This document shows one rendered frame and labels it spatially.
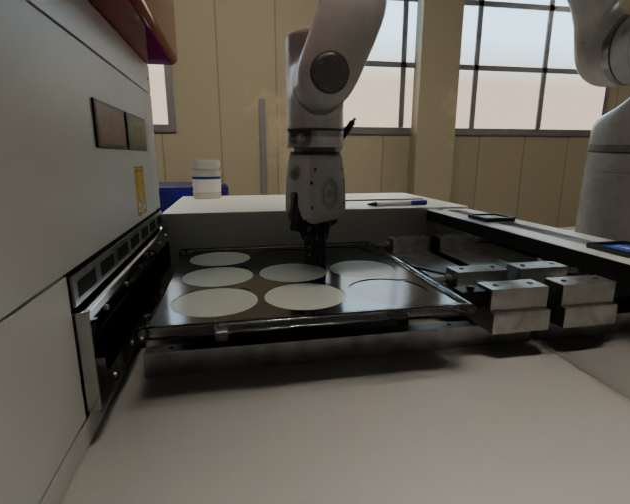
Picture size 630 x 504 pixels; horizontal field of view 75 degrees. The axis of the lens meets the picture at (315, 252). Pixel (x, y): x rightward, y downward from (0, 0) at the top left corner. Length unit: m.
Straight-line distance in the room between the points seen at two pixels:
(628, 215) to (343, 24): 0.65
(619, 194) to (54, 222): 0.88
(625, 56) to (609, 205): 0.26
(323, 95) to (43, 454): 0.44
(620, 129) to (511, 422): 0.63
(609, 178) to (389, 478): 0.73
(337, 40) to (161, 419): 0.45
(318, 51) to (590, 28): 0.56
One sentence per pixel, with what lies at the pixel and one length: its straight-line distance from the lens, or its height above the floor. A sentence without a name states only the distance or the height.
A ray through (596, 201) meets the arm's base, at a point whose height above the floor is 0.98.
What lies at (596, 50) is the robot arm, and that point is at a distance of 0.98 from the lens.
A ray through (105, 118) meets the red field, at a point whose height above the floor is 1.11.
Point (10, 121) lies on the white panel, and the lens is 0.33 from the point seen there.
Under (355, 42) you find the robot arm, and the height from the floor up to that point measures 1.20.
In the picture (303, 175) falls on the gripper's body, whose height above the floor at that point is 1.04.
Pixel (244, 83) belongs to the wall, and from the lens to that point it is 3.13.
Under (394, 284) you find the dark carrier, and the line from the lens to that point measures 0.57.
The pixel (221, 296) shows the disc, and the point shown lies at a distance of 0.52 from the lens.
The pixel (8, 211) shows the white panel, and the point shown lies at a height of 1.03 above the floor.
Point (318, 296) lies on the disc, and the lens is 0.51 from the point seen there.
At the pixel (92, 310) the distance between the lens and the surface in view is 0.40.
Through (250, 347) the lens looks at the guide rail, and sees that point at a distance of 0.51.
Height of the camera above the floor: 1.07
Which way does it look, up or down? 13 degrees down
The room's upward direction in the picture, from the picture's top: straight up
